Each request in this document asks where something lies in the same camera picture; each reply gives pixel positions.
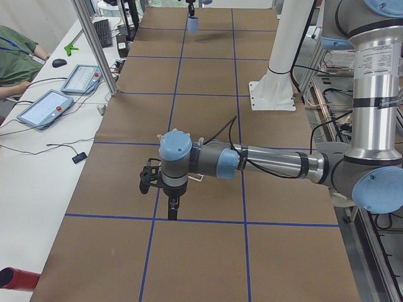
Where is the near blue teach pendant tablet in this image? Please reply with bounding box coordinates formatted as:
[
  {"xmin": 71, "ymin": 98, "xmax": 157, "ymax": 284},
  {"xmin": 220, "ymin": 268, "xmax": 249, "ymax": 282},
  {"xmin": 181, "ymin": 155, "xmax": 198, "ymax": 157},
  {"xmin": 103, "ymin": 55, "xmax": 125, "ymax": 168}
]
[{"xmin": 17, "ymin": 89, "xmax": 74, "ymax": 130}]

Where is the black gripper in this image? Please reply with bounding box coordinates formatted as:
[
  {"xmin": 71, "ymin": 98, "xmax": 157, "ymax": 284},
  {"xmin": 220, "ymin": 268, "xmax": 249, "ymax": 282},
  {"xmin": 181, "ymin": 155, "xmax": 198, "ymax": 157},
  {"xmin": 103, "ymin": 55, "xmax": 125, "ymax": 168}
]
[{"xmin": 163, "ymin": 181, "xmax": 188, "ymax": 220}]

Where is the far blue teach pendant tablet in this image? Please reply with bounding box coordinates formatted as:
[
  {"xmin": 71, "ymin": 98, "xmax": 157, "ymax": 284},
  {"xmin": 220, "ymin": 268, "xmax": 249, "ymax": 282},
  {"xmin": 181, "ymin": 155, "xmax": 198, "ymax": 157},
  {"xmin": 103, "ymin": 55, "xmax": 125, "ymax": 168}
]
[{"xmin": 60, "ymin": 64, "xmax": 102, "ymax": 95}]

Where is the black computer mouse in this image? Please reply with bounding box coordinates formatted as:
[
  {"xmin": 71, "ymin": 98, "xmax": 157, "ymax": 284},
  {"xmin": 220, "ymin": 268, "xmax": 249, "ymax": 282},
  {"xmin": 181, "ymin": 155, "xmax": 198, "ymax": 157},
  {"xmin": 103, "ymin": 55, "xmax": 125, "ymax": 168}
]
[{"xmin": 52, "ymin": 59, "xmax": 67, "ymax": 68}]

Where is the red cylinder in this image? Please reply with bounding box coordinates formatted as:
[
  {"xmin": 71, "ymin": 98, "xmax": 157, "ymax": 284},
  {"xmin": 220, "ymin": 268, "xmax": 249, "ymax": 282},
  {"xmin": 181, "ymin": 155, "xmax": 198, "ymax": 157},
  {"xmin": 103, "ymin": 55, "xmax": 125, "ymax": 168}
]
[{"xmin": 1, "ymin": 267, "xmax": 41, "ymax": 292}]

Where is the blue teach pendant tablet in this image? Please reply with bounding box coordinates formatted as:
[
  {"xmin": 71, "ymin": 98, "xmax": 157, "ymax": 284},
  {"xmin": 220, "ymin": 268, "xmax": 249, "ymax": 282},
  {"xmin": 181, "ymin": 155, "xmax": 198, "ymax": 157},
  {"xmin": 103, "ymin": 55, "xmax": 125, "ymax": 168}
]
[
  {"xmin": 60, "ymin": 64, "xmax": 102, "ymax": 95},
  {"xmin": 17, "ymin": 89, "xmax": 74, "ymax": 130}
]

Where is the black keyboard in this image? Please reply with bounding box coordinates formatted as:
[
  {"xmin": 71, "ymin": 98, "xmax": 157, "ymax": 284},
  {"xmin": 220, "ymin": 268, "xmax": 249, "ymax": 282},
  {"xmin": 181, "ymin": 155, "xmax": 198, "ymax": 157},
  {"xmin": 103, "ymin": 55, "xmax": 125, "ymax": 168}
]
[{"xmin": 93, "ymin": 20, "xmax": 113, "ymax": 48}]

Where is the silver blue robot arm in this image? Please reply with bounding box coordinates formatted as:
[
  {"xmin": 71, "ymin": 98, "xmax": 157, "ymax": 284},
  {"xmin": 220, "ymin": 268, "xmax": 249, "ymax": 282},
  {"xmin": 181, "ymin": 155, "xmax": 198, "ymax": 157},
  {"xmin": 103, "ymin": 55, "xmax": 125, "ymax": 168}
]
[{"xmin": 157, "ymin": 1, "xmax": 402, "ymax": 220}]

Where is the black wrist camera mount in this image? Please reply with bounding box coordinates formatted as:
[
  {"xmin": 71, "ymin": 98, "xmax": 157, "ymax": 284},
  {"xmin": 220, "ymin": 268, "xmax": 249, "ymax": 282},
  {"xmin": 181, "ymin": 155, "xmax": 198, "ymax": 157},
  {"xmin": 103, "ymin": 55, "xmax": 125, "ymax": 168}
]
[{"xmin": 139, "ymin": 158, "xmax": 163, "ymax": 194}]

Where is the aluminium frame post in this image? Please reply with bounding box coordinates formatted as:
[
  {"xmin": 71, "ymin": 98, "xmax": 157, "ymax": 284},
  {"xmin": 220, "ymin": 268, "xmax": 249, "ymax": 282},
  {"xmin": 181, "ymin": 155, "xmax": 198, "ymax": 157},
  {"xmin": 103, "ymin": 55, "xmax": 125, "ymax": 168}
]
[{"xmin": 71, "ymin": 0, "xmax": 118, "ymax": 96}]

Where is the person in green shirt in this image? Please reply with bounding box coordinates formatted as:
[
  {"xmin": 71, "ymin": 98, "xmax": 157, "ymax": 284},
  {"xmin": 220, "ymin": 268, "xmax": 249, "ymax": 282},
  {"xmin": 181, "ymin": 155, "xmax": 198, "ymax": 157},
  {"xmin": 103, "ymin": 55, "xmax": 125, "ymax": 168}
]
[{"xmin": 1, "ymin": 25, "xmax": 50, "ymax": 99}]

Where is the brown paper table cover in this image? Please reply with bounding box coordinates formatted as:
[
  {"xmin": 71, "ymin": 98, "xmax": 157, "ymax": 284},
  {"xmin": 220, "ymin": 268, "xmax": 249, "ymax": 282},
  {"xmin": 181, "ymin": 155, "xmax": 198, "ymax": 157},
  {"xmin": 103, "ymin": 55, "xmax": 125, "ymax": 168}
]
[{"xmin": 31, "ymin": 8, "xmax": 360, "ymax": 301}]

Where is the light blue plastic cup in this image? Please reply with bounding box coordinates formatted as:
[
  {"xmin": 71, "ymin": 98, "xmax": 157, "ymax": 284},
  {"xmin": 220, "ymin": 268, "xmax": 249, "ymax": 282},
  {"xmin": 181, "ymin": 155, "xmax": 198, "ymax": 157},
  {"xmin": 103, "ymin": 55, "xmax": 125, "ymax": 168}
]
[{"xmin": 187, "ymin": 16, "xmax": 198, "ymax": 34}]

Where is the small black sensor puck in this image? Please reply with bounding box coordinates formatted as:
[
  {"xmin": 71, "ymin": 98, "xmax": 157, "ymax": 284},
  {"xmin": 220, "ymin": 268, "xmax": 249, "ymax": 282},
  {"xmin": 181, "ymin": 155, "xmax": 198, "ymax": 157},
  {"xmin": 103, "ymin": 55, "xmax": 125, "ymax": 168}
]
[{"xmin": 72, "ymin": 152, "xmax": 87, "ymax": 164}]

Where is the green plastic clamp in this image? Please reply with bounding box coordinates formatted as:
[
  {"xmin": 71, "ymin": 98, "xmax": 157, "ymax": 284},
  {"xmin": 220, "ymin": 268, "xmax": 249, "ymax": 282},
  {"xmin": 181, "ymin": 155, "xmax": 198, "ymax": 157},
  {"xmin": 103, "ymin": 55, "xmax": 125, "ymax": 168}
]
[{"xmin": 64, "ymin": 43, "xmax": 79, "ymax": 57}]

